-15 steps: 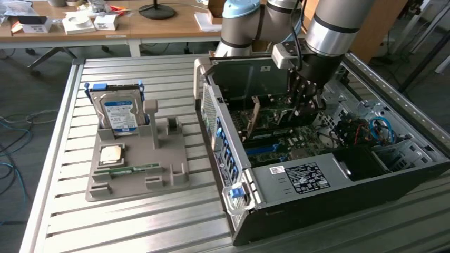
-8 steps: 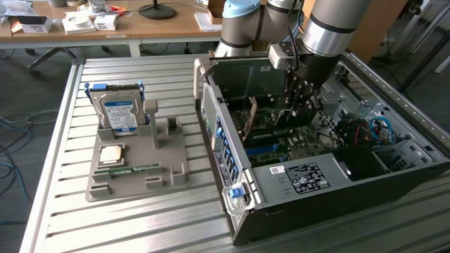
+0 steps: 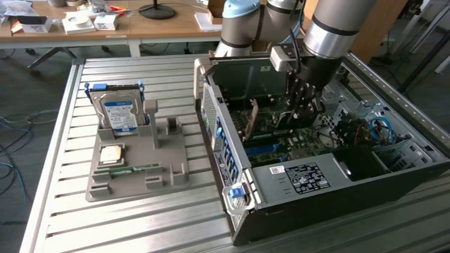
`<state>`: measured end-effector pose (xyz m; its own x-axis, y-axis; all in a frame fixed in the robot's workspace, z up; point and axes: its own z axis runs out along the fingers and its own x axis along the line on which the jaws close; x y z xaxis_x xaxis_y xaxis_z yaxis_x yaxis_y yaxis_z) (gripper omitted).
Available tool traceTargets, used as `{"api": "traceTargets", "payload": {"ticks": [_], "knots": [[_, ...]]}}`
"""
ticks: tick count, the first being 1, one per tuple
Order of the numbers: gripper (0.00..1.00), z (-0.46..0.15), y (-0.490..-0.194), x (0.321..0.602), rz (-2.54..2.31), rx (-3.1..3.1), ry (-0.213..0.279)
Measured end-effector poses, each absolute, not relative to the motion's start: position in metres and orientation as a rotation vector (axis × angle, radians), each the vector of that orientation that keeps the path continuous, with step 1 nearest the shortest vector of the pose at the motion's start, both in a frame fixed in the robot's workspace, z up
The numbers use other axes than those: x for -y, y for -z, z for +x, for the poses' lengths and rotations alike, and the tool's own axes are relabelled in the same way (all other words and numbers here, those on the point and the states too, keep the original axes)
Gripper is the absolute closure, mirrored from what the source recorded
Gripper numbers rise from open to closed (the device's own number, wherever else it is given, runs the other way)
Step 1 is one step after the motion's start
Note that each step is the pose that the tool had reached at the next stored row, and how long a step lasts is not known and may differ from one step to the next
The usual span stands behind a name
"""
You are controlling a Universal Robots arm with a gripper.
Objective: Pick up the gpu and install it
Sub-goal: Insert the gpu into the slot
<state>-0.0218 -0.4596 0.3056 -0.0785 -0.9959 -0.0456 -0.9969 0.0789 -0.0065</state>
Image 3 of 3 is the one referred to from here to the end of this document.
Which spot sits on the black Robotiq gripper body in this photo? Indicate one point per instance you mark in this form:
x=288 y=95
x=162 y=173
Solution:
x=320 y=71

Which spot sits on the green graphics card black cooler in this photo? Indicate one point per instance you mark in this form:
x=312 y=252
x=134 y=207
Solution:
x=253 y=118

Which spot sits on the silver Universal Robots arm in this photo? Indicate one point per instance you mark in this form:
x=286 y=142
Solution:
x=330 y=26

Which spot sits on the perforated metal disk bay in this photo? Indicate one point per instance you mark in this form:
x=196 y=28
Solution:
x=337 y=105

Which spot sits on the green motherboard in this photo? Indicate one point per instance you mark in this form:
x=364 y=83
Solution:
x=302 y=139

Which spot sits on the dark RAM stick white label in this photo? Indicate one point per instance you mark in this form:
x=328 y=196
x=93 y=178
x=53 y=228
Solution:
x=270 y=135

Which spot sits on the blue expansion slot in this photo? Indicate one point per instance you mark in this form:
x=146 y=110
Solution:
x=264 y=150

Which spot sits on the wooden cabinet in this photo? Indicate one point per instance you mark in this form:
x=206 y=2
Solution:
x=387 y=26

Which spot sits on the grey power supply unit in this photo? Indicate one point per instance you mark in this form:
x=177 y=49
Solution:
x=302 y=179

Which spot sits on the white paper booklet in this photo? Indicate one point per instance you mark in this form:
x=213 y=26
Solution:
x=208 y=23

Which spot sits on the open black PC case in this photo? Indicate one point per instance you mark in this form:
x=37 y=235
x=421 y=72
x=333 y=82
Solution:
x=352 y=200

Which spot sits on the blue case latch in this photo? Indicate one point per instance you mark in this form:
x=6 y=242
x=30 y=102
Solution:
x=237 y=192

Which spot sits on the grey plastic parts rack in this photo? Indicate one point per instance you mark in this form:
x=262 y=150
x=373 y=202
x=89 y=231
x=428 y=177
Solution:
x=141 y=163

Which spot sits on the hard disk in blue caddy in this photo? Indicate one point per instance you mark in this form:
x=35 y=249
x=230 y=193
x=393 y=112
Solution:
x=119 y=113

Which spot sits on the black round lamp base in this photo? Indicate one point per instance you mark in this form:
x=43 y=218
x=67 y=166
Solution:
x=157 y=12

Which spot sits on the green RAM stick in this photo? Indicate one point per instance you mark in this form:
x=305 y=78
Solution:
x=126 y=168

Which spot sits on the CPU with metal lid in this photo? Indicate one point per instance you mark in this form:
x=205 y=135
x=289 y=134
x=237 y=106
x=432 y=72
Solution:
x=111 y=155

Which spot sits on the white box with label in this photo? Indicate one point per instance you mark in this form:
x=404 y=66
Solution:
x=106 y=23

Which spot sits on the white box with tape roll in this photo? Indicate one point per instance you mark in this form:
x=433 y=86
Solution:
x=79 y=25

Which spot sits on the black and white box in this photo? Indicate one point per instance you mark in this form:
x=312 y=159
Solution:
x=35 y=26

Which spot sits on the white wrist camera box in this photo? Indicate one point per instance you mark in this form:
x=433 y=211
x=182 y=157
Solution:
x=281 y=59

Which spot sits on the wooden desk white frame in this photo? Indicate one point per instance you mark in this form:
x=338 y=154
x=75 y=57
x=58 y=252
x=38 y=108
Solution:
x=158 y=29

